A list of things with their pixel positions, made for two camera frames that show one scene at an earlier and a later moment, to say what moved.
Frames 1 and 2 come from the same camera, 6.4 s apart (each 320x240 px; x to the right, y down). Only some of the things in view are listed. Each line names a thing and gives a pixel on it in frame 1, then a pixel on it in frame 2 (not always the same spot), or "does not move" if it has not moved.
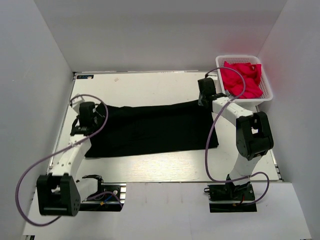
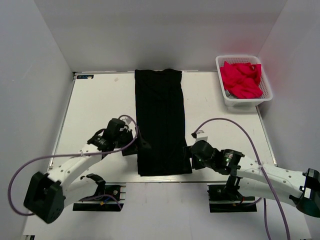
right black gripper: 200,100 -> 187,154
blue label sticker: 84,76 does not move
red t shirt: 233,82 does not move
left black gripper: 103,116 -> 141,144
